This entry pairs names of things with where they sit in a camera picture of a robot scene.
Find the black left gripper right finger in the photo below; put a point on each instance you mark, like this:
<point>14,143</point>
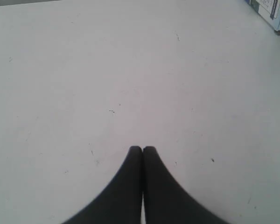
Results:
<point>165,201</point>

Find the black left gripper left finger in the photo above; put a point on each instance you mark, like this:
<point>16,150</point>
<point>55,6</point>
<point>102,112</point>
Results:
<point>121,200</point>

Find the blue white cardboard box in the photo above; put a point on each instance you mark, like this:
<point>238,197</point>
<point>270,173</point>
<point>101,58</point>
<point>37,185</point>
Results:
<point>269,10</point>

